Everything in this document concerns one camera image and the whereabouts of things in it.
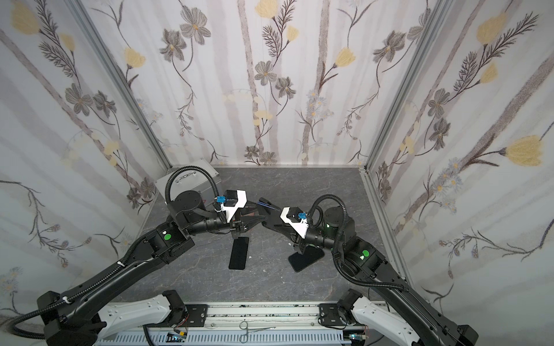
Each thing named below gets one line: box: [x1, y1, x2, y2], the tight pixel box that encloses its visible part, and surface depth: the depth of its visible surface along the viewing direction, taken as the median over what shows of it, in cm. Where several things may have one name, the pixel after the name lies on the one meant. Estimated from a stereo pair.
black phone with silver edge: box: [228, 236, 250, 270], surface depth 90 cm
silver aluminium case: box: [155, 157, 222, 204], surface depth 48 cm
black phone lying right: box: [288, 245, 326, 273], surface depth 88 cm
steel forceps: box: [238, 320, 277, 344], surface depth 73 cm
